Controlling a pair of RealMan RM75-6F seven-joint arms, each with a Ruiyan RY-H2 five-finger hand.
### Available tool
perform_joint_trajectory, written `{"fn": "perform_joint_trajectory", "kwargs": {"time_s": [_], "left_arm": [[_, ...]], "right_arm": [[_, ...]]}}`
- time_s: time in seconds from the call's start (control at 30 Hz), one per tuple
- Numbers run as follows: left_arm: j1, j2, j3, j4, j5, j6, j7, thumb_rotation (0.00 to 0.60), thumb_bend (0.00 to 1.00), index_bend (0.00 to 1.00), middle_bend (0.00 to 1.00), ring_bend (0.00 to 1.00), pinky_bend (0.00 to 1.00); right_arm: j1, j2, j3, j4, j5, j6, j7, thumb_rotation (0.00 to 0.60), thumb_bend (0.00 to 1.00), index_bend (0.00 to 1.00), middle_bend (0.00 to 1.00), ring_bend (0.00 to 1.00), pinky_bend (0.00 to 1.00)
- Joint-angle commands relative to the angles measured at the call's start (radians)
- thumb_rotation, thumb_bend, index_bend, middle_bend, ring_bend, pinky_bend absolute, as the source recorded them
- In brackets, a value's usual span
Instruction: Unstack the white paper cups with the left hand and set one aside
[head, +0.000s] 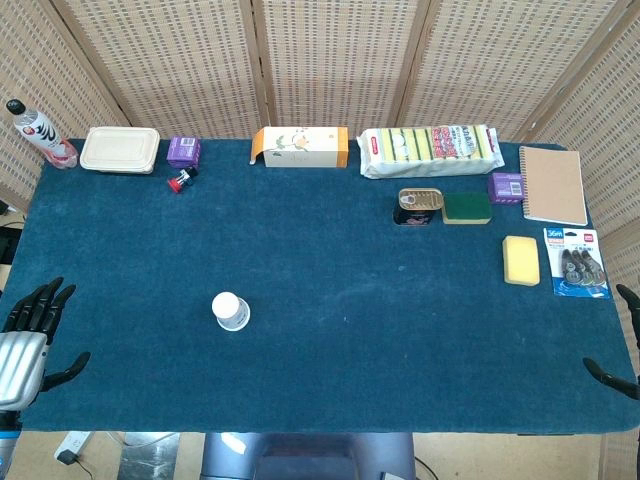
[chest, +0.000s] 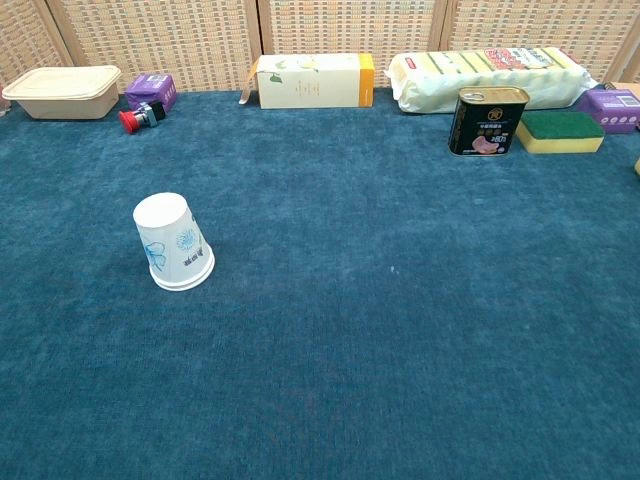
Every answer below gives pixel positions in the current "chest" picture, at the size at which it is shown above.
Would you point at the black luncheon meat can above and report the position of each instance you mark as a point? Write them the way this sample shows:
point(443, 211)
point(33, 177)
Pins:
point(485, 122)

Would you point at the red emergency stop button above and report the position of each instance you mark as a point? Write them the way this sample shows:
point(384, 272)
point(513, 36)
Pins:
point(135, 119)

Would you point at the purple tissue pack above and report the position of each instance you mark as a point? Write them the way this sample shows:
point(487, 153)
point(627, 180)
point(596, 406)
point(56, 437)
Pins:
point(150, 87)
point(612, 107)

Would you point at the green and yellow sponge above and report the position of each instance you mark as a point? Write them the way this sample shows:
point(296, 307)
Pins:
point(560, 131)

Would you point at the yellow sponge multipack bag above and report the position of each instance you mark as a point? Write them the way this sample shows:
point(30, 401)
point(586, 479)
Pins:
point(450, 75)

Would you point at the light wooden board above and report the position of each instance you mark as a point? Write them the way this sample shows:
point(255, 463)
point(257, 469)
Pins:
point(625, 86)

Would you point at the woven wooden folding screen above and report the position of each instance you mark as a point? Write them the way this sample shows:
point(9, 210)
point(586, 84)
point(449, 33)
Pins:
point(160, 35)

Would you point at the beige lidded lunch box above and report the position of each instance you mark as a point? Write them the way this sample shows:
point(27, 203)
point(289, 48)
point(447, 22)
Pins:
point(60, 92)

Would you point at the cream and orange carton box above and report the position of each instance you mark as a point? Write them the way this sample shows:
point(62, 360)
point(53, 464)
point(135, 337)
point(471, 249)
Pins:
point(310, 82)

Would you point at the blue carpet table cover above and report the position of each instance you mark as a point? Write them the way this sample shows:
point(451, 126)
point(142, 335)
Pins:
point(350, 300)

